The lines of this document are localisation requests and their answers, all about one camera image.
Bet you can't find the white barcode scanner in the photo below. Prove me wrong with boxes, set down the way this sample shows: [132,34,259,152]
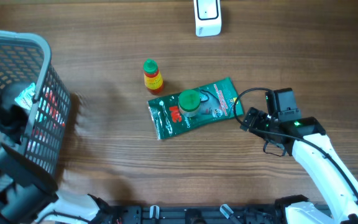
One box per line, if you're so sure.
[193,0,222,37]

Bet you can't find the red yellow sauce bottle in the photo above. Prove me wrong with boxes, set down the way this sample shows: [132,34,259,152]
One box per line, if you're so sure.
[143,58,163,95]

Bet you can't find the grey plastic mesh basket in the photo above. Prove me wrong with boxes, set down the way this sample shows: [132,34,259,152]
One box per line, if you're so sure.
[0,30,71,175]

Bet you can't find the green 3M gloves packet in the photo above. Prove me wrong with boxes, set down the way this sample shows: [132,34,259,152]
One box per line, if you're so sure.
[148,77,244,140]

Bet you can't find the white orange small packet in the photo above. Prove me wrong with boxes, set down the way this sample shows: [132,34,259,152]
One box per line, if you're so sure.
[14,83,36,111]

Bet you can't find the green lid jar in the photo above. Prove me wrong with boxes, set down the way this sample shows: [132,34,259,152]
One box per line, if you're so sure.
[178,90,201,118]

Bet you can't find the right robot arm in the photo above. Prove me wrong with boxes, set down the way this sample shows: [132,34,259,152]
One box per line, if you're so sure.
[240,108,358,223]

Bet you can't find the right black cable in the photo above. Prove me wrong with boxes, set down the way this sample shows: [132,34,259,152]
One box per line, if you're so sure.
[232,87,358,224]

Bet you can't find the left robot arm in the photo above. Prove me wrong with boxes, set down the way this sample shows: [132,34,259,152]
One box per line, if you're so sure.
[0,100,109,223]

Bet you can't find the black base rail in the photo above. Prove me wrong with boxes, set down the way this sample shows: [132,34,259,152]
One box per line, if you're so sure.
[104,203,333,224]

